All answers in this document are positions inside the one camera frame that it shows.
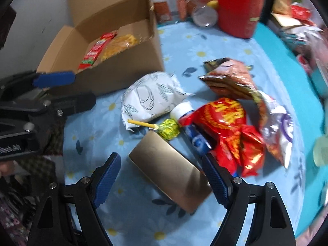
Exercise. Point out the silver and purple snack bag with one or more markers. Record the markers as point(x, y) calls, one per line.
point(276, 128)

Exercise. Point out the blue daisy-print cloth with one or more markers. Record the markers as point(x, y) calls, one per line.
point(179, 46)

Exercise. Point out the teal table cover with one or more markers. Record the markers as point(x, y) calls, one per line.
point(289, 64)

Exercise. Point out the yellow noodle packet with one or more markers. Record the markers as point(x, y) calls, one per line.
point(117, 46)

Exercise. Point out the checkered brown cloth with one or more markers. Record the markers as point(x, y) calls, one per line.
point(50, 138)

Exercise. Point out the red canister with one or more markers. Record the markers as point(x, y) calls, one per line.
point(238, 7)

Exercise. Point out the large red gold-print packet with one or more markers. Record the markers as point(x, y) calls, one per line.
point(220, 117)

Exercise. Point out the yellow lollipop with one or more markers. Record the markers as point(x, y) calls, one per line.
point(169, 131)

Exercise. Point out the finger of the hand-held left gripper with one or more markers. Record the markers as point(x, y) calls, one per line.
point(76, 102)
point(55, 79)

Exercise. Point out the clear jar with orange label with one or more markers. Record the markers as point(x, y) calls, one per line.
point(164, 6)
point(184, 6)

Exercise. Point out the small red gold-print packet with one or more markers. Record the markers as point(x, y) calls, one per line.
point(243, 156)

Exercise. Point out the floral patterned clothing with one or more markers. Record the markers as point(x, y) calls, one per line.
point(11, 210)

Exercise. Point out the yellow cap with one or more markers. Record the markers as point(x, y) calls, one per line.
point(212, 4)

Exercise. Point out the bottle of pale yellow liquid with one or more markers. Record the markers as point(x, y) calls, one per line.
point(321, 148)

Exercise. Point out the gold box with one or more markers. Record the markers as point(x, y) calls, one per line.
point(169, 169)

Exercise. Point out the glass jar with metal lid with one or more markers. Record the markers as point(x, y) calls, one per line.
point(204, 16)

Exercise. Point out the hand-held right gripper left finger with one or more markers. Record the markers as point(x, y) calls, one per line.
point(107, 179)

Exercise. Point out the brown snack bag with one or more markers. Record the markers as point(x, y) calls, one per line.
point(230, 79)

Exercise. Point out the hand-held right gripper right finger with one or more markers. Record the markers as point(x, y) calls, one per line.
point(215, 184)

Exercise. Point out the red striped snack packet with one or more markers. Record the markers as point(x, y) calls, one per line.
point(93, 52)

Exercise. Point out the brown cardboard box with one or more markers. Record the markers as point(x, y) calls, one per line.
point(128, 64)

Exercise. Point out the white bread-print packet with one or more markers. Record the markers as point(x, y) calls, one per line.
point(146, 97)

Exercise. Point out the white and blue candy tube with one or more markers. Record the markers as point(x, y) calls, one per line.
point(182, 110)

